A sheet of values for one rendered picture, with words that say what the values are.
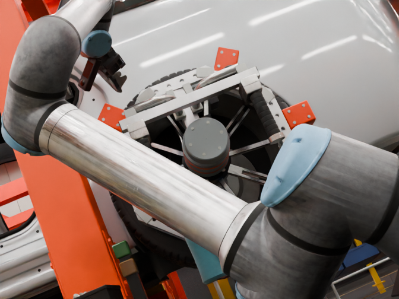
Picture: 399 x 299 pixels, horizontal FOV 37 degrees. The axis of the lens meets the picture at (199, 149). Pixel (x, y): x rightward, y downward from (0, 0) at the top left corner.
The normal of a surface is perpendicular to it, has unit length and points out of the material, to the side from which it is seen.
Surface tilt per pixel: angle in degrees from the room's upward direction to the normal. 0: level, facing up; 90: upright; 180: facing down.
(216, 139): 90
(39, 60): 103
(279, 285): 110
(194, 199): 79
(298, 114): 90
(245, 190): 90
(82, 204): 90
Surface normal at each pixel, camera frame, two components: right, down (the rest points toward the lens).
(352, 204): -0.18, 0.31
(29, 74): -0.07, 0.06
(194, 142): -0.02, -0.28
